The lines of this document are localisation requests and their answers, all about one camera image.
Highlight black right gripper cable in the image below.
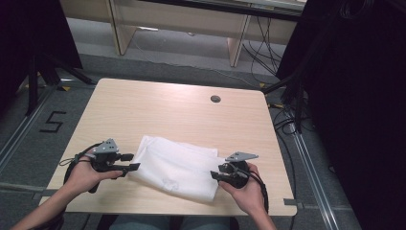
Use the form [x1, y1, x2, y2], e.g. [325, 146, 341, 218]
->
[236, 168, 270, 215]

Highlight black floor cables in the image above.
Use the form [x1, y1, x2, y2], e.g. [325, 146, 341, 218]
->
[267, 97, 303, 230]

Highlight light wooden desk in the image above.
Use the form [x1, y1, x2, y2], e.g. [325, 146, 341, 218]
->
[58, 0, 308, 68]

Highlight black metal stand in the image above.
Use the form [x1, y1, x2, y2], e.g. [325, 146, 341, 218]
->
[261, 32, 308, 134]
[24, 52, 98, 117]

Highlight black cables under desk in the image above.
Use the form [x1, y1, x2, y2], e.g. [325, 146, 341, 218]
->
[241, 15, 285, 84]

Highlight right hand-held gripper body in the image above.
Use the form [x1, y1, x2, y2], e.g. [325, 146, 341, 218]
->
[218, 151, 259, 189]

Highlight white floor cable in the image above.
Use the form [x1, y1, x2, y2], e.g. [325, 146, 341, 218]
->
[129, 28, 257, 89]

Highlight white cloth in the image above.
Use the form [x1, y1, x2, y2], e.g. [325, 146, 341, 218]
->
[128, 134, 226, 203]

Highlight black curtain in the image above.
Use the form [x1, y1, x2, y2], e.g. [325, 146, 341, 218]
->
[276, 0, 406, 230]
[0, 0, 83, 109]

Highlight person's left hand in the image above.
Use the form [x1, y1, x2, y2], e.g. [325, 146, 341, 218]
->
[65, 156, 124, 195]

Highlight person's right hand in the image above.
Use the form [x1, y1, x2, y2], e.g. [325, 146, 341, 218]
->
[219, 162, 268, 217]

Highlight metal floor rail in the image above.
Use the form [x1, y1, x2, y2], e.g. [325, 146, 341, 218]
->
[0, 85, 59, 174]
[0, 181, 60, 201]
[287, 126, 340, 230]

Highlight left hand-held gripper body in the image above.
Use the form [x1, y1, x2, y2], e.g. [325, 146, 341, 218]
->
[90, 138, 123, 173]

